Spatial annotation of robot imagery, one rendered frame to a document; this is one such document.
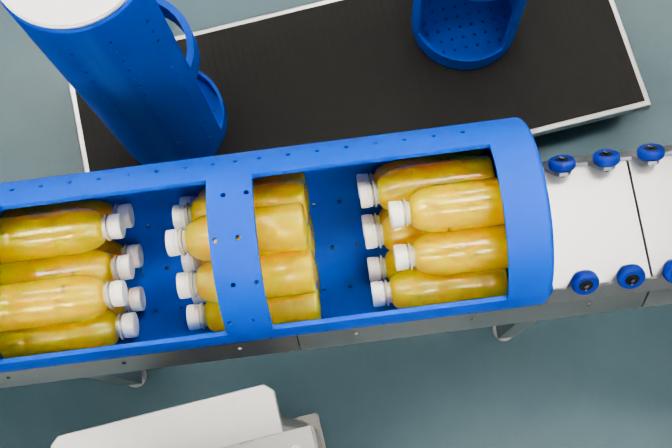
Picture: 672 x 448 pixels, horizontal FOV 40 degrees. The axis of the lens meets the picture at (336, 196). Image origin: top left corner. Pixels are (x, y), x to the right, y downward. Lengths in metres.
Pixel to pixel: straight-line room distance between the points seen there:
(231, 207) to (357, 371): 1.25
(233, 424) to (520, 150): 0.55
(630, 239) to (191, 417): 0.78
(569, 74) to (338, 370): 1.00
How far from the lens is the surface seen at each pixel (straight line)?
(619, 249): 1.61
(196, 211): 1.38
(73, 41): 1.69
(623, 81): 2.56
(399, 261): 1.34
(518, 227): 1.27
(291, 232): 1.30
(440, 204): 1.30
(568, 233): 1.59
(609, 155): 1.59
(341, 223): 1.52
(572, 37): 2.58
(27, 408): 2.62
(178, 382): 2.51
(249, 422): 1.31
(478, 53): 2.51
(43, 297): 1.40
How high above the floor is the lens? 2.45
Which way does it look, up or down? 75 degrees down
